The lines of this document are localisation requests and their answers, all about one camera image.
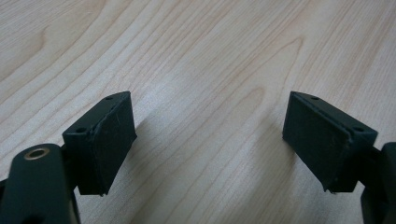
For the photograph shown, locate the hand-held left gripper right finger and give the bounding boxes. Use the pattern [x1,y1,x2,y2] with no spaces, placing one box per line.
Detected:
[281,91,379,194]

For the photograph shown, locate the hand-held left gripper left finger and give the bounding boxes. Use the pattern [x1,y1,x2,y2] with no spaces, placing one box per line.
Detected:
[62,91,138,197]

